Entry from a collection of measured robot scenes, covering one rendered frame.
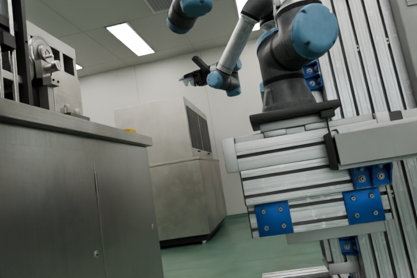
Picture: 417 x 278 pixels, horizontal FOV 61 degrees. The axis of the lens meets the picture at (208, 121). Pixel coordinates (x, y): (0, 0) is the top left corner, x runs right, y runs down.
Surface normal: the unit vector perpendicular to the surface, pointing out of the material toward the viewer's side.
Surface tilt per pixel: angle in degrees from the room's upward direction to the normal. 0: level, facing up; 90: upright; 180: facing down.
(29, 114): 90
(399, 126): 90
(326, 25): 98
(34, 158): 90
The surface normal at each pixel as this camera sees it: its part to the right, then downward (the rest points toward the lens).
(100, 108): -0.17, -0.13
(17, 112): 0.97, -0.18
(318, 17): 0.30, -0.07
